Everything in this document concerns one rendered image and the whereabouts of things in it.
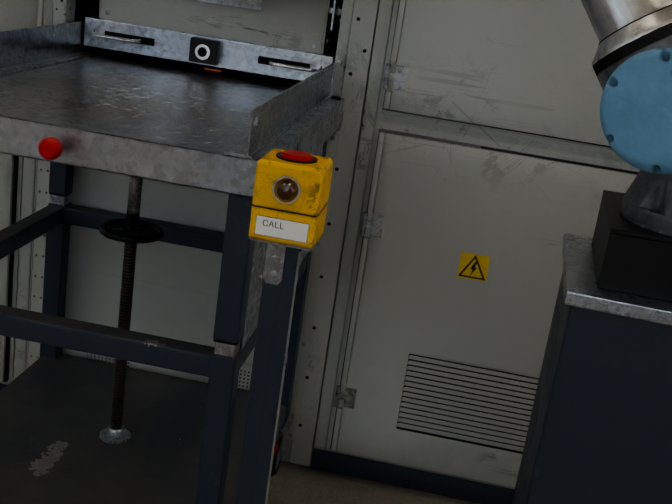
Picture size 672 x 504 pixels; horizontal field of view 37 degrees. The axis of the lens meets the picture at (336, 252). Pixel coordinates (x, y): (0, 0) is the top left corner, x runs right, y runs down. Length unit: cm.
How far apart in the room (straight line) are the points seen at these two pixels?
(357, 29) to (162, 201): 56
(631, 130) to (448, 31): 83
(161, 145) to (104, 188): 80
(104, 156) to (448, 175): 82
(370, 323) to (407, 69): 55
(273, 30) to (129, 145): 73
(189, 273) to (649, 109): 127
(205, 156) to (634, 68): 59
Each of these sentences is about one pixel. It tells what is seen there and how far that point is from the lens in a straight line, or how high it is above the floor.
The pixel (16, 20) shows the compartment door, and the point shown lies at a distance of 221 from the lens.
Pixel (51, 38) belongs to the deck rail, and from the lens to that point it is 210.
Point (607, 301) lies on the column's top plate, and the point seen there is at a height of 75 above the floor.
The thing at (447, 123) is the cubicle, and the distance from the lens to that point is 205.
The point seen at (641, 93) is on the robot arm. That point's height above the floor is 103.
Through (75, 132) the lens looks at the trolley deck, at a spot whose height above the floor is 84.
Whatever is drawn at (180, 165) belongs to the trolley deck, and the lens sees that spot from 144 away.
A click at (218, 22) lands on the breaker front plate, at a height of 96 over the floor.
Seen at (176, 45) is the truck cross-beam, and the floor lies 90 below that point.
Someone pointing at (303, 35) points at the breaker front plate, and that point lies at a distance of 211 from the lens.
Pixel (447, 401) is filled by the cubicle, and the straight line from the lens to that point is 221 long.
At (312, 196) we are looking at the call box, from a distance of 116.
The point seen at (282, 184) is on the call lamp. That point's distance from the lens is 115.
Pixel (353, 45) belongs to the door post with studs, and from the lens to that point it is 205.
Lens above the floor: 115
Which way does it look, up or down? 17 degrees down
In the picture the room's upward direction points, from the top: 8 degrees clockwise
